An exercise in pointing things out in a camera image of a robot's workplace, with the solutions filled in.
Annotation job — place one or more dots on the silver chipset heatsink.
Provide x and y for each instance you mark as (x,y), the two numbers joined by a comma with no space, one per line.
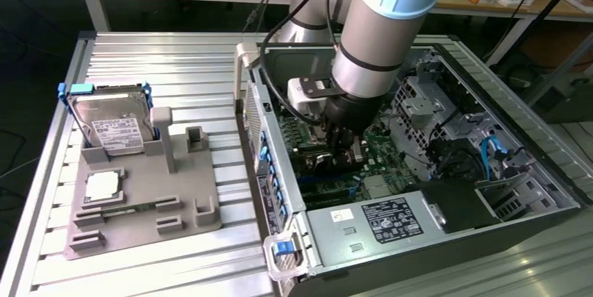
(381,186)

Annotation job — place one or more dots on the black expansion slot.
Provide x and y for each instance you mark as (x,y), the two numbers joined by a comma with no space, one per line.
(329,198)

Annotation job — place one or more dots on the blue case latch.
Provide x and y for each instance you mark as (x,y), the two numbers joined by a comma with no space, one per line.
(282,248)

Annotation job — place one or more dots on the black plastic shroud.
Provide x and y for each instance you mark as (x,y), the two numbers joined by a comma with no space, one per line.
(459,206)

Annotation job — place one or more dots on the metal disk bay cage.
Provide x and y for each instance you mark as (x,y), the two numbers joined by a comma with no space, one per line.
(417,102)

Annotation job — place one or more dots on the open black PC case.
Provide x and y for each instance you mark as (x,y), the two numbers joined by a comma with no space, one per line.
(509,252)

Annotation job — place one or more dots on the hard disk in blue carrier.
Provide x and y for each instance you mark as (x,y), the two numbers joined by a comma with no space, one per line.
(115,127)

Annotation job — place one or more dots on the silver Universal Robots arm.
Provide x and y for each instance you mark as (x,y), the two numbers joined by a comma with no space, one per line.
(376,40)

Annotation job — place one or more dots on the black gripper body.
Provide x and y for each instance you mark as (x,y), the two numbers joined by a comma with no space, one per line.
(352,113)

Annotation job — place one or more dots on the grey parts rack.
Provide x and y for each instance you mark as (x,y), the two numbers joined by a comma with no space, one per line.
(144,186)

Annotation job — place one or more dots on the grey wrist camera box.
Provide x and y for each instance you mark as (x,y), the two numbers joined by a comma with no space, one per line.
(301,99)

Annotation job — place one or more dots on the silver CPU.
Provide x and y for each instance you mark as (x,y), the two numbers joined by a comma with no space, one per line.
(103,186)

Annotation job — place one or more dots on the green RAM stick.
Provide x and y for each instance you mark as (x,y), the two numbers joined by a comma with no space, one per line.
(125,209)

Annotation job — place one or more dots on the grey power supply unit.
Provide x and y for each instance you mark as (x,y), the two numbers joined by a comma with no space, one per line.
(339,238)

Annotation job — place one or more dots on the green motherboard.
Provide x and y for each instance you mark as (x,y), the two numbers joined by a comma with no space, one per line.
(385,168)

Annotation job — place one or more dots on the graphics card with black fan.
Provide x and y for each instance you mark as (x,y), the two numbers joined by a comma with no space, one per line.
(325,167)

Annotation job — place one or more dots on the black box on floor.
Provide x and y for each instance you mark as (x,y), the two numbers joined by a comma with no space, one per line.
(566,99)

